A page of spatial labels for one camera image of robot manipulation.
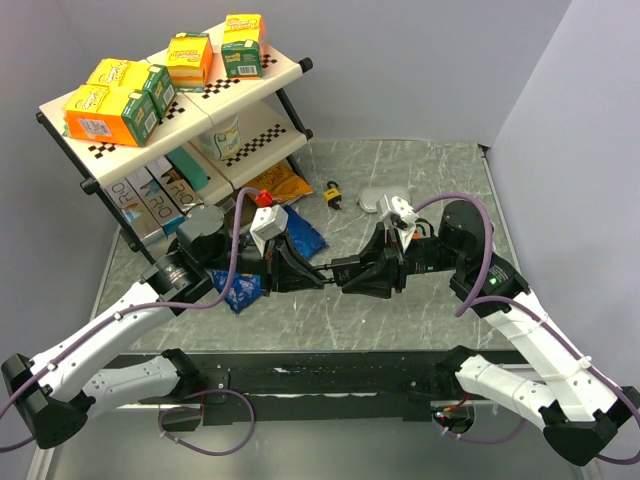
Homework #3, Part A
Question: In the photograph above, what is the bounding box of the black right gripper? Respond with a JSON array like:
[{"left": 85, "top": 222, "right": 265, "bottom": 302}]
[{"left": 336, "top": 220, "right": 458, "bottom": 298}]

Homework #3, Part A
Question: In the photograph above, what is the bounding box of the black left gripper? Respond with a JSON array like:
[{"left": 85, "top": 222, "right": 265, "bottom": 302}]
[{"left": 205, "top": 227, "right": 328, "bottom": 296}]

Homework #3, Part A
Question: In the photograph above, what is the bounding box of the black padlock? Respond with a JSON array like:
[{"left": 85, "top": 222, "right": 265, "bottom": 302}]
[{"left": 319, "top": 255, "right": 372, "bottom": 287}]

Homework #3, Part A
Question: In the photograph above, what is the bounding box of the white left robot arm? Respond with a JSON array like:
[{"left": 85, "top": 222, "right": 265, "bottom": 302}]
[{"left": 1, "top": 205, "right": 327, "bottom": 449}]

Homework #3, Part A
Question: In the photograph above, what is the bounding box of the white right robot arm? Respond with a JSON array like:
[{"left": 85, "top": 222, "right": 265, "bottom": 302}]
[{"left": 331, "top": 193, "right": 639, "bottom": 466}]

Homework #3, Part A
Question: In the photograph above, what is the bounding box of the yellow padlock with key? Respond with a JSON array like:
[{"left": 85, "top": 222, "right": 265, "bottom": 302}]
[{"left": 323, "top": 180, "right": 342, "bottom": 210}]

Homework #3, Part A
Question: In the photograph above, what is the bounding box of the blue Doritos chip bag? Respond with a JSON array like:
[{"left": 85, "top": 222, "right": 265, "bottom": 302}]
[{"left": 224, "top": 205, "right": 328, "bottom": 314}]

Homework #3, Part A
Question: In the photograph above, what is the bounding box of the grey silver sponge pad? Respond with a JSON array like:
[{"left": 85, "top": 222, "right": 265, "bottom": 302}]
[{"left": 357, "top": 185, "right": 411, "bottom": 214}]

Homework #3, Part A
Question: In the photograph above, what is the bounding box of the yellow honey dijon chip bag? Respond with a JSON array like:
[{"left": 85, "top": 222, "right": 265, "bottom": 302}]
[{"left": 244, "top": 163, "right": 313, "bottom": 207}]

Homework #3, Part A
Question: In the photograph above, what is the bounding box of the brown snack bag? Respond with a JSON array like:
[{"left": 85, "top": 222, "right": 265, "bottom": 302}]
[{"left": 216, "top": 191, "right": 257, "bottom": 234}]

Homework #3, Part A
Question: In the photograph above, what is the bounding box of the teal box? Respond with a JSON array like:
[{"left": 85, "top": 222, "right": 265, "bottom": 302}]
[{"left": 166, "top": 147, "right": 209, "bottom": 192}]

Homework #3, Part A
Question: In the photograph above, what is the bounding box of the white paper cup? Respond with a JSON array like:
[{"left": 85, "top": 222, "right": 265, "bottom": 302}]
[{"left": 197, "top": 115, "right": 241, "bottom": 160}]

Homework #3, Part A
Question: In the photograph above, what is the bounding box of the beige two-tier shelf rack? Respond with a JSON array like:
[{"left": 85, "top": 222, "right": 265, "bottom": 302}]
[{"left": 36, "top": 47, "right": 313, "bottom": 259}]

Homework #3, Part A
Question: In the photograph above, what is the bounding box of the middle white RO box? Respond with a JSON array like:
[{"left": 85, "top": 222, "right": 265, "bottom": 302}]
[{"left": 126, "top": 168, "right": 184, "bottom": 236}]

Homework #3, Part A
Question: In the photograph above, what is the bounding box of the white ro box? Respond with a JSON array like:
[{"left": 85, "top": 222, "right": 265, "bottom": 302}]
[
  {"left": 126, "top": 168, "right": 184, "bottom": 236},
  {"left": 106, "top": 179, "right": 166, "bottom": 247}
]

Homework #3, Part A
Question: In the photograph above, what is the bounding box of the left white RO box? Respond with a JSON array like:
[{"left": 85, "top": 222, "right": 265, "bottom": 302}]
[{"left": 106, "top": 179, "right": 166, "bottom": 247}]

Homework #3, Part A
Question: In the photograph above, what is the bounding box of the green yellow sponge box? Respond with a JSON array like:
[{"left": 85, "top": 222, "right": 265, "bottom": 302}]
[{"left": 220, "top": 14, "right": 266, "bottom": 79}]

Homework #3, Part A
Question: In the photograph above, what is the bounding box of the orange yellow sponge pack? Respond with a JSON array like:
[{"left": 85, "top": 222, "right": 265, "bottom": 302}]
[{"left": 165, "top": 32, "right": 214, "bottom": 89}]

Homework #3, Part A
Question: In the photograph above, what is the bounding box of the front orange sponge box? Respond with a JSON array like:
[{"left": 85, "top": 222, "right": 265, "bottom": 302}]
[{"left": 63, "top": 84, "right": 160, "bottom": 147}]

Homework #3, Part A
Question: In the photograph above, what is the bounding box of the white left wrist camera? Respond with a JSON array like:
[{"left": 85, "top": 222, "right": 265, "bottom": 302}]
[{"left": 249, "top": 204, "right": 288, "bottom": 254}]

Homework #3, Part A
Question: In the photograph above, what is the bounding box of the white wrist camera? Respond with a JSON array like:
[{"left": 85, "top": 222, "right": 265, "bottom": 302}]
[
  {"left": 249, "top": 204, "right": 288, "bottom": 254},
  {"left": 376, "top": 194, "right": 418, "bottom": 252}
]

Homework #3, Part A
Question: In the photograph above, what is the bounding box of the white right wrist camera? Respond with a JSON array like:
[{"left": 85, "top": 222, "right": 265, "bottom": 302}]
[{"left": 376, "top": 194, "right": 418, "bottom": 252}]

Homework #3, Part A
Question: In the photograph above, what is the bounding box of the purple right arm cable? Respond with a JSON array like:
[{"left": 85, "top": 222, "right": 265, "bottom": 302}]
[{"left": 409, "top": 192, "right": 640, "bottom": 467}]

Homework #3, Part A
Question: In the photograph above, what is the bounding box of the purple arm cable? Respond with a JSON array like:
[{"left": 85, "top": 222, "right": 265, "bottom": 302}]
[
  {"left": 409, "top": 192, "right": 640, "bottom": 467},
  {"left": 0, "top": 186, "right": 261, "bottom": 457}
]

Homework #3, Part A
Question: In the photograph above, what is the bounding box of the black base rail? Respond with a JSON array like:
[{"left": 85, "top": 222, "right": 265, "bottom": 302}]
[{"left": 119, "top": 351, "right": 506, "bottom": 427}]

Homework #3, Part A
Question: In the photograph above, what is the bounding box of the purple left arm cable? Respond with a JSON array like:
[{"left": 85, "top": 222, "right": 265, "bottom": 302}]
[{"left": 0, "top": 186, "right": 261, "bottom": 457}]

